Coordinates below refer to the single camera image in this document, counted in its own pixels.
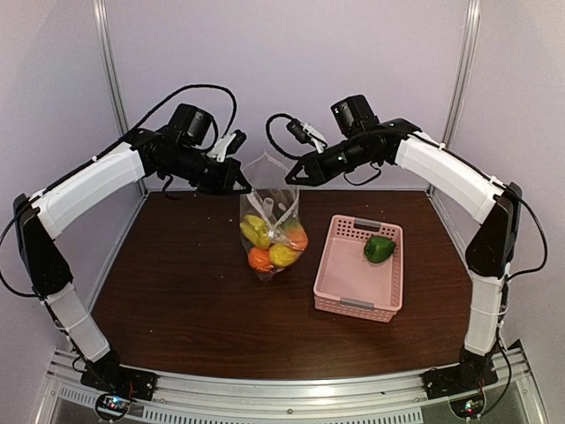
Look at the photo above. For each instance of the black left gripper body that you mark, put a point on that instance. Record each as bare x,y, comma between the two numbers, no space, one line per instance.
210,181

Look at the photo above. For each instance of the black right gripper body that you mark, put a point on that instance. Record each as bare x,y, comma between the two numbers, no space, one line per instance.
355,155

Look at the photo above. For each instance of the orange green toy carrot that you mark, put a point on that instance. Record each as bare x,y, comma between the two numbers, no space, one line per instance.
295,233

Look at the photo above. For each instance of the yellow toy lemon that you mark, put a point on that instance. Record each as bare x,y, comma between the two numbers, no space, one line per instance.
282,256

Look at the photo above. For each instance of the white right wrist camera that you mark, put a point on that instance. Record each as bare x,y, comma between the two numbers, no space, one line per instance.
305,133

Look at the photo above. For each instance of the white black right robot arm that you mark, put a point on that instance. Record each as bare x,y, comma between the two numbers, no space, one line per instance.
491,203

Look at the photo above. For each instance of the clear zip top bag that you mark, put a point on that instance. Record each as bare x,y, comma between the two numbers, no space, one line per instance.
271,199

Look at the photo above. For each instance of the right aluminium corner post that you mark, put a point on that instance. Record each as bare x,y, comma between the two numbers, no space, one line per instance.
467,53

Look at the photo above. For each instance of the left circuit board with leds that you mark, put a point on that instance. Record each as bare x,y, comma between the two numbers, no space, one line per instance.
110,406

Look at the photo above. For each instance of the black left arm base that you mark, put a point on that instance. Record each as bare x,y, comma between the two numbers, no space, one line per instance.
119,384

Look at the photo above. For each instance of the pink perforated plastic basket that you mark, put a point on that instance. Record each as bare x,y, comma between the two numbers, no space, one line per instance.
347,283

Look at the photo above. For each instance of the circuit board with leds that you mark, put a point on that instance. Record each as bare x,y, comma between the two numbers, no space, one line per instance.
468,408
110,406

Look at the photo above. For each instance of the aluminium front rail frame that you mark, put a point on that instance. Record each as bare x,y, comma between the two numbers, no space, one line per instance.
390,398

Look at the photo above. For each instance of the orange toy tangerine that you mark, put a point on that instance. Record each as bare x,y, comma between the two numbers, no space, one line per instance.
259,260

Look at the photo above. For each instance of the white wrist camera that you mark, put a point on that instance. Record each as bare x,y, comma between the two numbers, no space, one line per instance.
227,145
305,133

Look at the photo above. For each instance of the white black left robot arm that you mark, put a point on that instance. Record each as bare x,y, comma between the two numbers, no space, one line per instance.
40,219

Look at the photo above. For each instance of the right circuit board with leds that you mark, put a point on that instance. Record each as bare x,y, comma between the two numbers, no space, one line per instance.
468,408

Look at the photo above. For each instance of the aluminium corner post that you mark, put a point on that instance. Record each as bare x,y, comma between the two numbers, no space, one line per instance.
467,53
101,20

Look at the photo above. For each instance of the green toy bell pepper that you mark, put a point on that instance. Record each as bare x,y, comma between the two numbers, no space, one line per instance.
378,249

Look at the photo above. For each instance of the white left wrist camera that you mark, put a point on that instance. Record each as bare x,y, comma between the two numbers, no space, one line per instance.
227,145

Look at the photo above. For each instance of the yellow toy banana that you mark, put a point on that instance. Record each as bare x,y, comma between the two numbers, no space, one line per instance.
255,230

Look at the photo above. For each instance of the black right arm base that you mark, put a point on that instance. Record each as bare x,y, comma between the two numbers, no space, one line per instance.
459,380

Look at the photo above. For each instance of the left aluminium corner post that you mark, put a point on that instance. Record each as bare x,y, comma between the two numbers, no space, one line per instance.
101,20

